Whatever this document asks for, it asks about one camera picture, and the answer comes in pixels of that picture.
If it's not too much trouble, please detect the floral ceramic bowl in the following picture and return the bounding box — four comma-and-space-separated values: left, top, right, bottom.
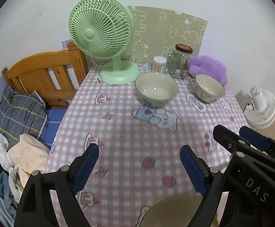
195, 74, 225, 103
136, 193, 203, 226
134, 72, 179, 108

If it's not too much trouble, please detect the white floor fan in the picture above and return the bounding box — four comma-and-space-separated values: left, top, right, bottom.
243, 85, 275, 129

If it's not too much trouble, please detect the peach cloth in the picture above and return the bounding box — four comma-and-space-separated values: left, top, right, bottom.
7, 133, 50, 187

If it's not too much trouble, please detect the pink checkered tablecloth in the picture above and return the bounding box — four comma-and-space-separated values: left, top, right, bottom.
46, 67, 247, 226

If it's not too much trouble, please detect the white plastic bag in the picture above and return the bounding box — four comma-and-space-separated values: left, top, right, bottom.
0, 134, 14, 173

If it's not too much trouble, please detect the purple plush toy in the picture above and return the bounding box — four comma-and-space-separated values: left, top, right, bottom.
189, 56, 228, 86

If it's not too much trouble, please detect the glass jar with lid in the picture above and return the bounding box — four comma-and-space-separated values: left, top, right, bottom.
166, 44, 193, 79

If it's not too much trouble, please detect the blue bed sheet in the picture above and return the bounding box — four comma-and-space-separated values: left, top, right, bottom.
41, 108, 67, 149

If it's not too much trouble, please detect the grey plaid pillow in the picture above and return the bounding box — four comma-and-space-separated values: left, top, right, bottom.
0, 86, 48, 149

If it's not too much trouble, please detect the cotton swab container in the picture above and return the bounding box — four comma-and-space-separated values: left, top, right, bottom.
152, 56, 167, 74

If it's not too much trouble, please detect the green desk fan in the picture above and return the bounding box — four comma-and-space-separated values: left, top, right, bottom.
68, 0, 141, 85

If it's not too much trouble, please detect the green patterned wall mat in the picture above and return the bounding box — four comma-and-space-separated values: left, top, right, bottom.
122, 6, 208, 65

